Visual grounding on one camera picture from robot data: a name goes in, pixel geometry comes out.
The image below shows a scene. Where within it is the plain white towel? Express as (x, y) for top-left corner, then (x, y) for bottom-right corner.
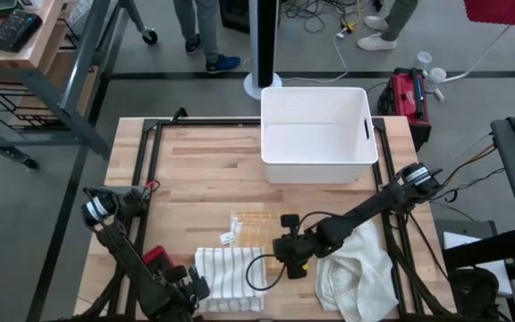
(315, 221), (401, 322)

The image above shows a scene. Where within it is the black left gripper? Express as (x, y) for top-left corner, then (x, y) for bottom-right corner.
(156, 267), (212, 322)

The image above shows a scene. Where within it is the wooden side table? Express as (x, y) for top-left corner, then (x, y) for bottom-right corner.
(0, 0), (159, 171)

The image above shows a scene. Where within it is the black floor cable tangle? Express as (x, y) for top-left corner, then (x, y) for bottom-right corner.
(282, 0), (375, 33)

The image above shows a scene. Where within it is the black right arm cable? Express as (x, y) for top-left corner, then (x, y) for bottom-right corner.
(244, 210), (334, 292)

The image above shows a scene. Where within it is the red tool bag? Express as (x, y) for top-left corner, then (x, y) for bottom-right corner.
(376, 66), (432, 151)

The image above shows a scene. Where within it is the white paper sheet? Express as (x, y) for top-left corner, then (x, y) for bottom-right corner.
(443, 230), (513, 296)

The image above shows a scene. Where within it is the white towel with pink stripes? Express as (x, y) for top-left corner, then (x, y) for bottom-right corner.
(193, 246), (267, 313)

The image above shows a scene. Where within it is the red acoustic panel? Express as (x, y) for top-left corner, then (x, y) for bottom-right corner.
(462, 0), (515, 29)

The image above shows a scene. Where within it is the black wire rack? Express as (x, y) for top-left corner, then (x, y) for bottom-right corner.
(0, 79), (69, 131)

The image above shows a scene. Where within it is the black keypad device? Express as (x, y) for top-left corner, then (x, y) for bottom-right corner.
(0, 9), (44, 54)

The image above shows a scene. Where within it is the person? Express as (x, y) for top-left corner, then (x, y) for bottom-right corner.
(172, 0), (243, 75)
(356, 0), (419, 53)

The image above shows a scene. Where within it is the white floor cable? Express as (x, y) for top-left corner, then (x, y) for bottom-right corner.
(241, 26), (350, 85)
(440, 24), (511, 84)

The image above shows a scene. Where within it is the black metal table frame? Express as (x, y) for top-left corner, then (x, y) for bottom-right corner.
(38, 116), (458, 322)

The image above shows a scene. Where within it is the yellow checked towel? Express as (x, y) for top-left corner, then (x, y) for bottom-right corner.
(229, 209), (288, 272)

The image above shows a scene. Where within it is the black floor box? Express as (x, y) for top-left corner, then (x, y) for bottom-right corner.
(218, 0), (252, 35)

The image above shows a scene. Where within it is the white perforated plastic basket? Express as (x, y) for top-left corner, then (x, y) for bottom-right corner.
(260, 86), (379, 185)

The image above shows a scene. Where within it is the white pole with round base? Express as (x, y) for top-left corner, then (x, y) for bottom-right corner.
(242, 0), (283, 100)

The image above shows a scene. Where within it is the yellow floor cable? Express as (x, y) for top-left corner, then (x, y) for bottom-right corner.
(340, 0), (364, 33)

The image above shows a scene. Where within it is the red square box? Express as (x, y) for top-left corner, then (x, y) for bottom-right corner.
(143, 244), (173, 269)

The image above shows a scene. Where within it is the black backpack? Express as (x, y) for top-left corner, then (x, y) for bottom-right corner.
(447, 266), (502, 321)

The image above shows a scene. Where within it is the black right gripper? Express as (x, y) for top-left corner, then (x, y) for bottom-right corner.
(273, 232), (320, 281)

